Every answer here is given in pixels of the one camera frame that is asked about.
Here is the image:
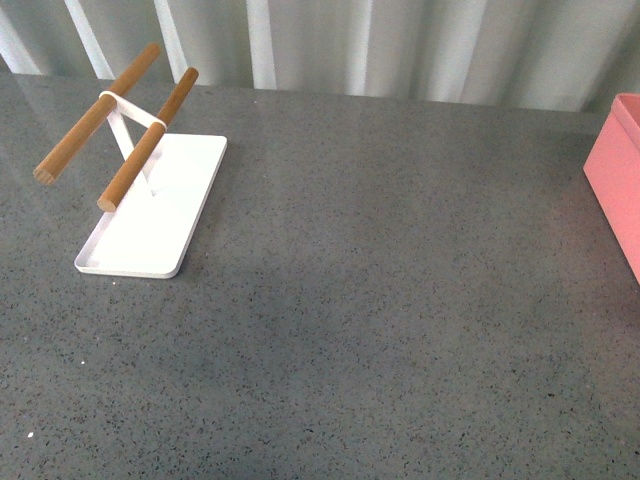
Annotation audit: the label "pink plastic bin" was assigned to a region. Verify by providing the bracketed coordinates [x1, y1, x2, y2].
[583, 93, 639, 276]

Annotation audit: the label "white pleated curtain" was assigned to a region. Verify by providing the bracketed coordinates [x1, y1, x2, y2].
[1, 1, 639, 112]

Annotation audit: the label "white rack with wooden rods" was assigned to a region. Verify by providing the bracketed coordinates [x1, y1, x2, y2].
[33, 43, 228, 279]

